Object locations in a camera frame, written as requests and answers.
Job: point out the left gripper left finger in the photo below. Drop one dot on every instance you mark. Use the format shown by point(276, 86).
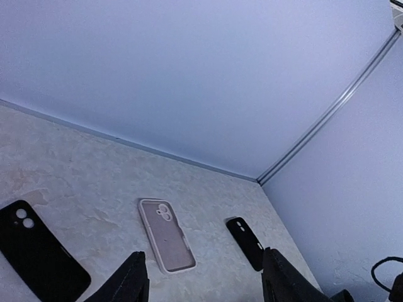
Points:
point(129, 283)

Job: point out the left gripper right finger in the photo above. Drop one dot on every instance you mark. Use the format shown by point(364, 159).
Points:
point(281, 281)

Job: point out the black phone case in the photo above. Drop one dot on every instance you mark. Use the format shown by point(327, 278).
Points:
point(37, 256)
point(247, 241)

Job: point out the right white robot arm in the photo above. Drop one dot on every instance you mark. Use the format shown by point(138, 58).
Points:
point(388, 279)

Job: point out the pink phone case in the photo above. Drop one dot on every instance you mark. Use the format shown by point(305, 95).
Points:
point(169, 243)

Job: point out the right aluminium frame post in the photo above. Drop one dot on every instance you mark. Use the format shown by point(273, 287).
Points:
point(330, 112)

